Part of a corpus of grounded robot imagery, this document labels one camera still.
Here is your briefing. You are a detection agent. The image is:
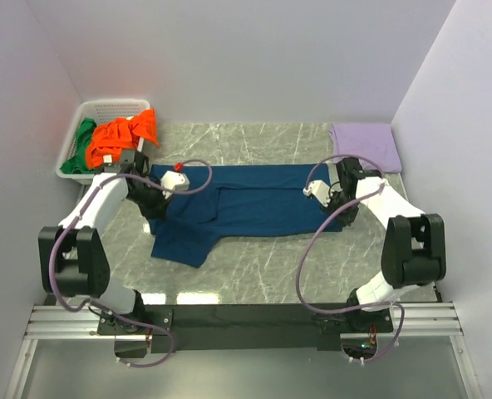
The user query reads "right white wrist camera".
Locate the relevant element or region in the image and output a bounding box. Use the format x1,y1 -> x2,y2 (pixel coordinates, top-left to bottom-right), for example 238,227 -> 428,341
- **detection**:
303,180 -> 332,208

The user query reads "white plastic laundry basket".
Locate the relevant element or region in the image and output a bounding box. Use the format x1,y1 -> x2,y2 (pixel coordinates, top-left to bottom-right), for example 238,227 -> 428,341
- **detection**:
56,99 -> 151,185

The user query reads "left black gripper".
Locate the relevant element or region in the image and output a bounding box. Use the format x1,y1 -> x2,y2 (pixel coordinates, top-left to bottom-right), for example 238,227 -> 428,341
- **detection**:
126,178 -> 175,221

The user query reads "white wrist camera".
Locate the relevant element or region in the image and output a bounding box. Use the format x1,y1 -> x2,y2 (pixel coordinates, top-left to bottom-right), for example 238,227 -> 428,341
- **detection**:
160,163 -> 190,200
303,180 -> 332,208

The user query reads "blue t shirt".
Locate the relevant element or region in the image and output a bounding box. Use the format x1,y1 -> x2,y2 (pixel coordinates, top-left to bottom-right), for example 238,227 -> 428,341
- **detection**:
149,165 -> 327,268

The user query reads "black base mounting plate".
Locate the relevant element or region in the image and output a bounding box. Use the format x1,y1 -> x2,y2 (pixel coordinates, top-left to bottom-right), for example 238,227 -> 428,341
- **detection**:
96,303 -> 396,361

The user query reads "folded purple t shirt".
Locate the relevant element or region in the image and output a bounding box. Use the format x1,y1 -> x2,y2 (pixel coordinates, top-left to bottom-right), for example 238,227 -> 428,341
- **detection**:
328,123 -> 402,174

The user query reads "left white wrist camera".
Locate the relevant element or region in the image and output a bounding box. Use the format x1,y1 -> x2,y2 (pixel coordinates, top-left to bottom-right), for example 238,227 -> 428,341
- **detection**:
160,163 -> 190,200

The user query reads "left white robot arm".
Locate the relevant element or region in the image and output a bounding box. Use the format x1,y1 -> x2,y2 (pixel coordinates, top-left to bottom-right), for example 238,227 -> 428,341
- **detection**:
38,150 -> 171,334

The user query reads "orange t shirt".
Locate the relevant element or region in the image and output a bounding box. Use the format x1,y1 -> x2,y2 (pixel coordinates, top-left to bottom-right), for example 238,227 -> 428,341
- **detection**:
85,109 -> 160,170

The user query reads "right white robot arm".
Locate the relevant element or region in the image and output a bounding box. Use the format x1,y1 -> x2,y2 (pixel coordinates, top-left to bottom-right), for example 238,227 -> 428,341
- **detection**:
322,157 -> 446,332

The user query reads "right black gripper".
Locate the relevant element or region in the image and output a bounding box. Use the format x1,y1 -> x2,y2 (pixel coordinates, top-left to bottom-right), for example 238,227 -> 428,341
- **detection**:
321,190 -> 361,227

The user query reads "green t shirt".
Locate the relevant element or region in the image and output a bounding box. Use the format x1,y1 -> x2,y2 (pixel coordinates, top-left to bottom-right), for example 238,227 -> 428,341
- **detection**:
60,118 -> 96,175

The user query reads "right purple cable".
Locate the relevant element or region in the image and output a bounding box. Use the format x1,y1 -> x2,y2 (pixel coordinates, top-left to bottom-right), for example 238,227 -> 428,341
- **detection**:
295,154 -> 406,369

